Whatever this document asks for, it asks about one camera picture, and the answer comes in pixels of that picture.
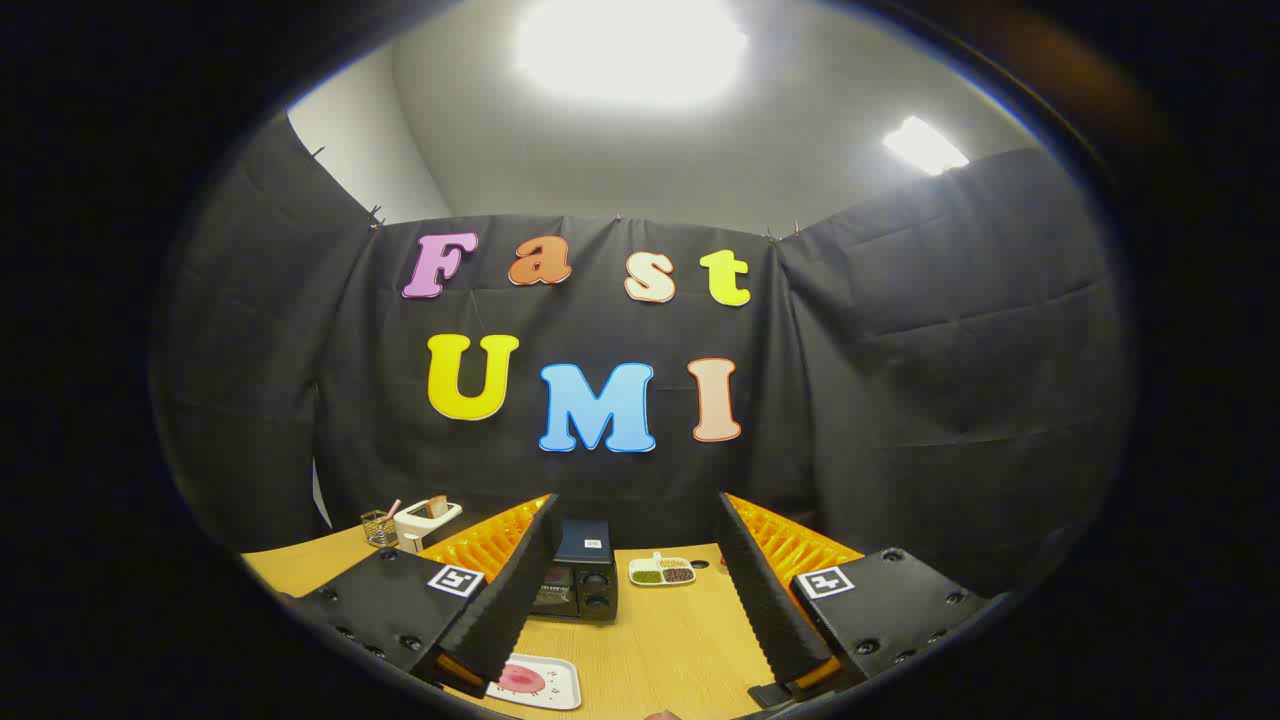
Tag large ceiling light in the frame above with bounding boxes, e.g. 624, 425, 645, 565
515, 0, 749, 106

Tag white rectangular plate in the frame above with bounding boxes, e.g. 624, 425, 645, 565
485, 654, 583, 711

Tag white pop-up toaster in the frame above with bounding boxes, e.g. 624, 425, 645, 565
393, 498, 464, 554

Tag white divided bean dish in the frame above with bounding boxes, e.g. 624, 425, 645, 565
628, 552, 697, 587

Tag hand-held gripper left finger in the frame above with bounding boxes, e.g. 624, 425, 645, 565
285, 493, 563, 699

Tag small ceiling light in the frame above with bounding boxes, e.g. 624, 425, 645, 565
882, 115, 971, 177

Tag black backdrop cloth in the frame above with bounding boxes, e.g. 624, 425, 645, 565
150, 112, 1136, 601

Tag black toaster oven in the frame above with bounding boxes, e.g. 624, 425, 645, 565
530, 518, 619, 623

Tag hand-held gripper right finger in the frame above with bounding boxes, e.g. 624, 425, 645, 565
715, 491, 991, 709

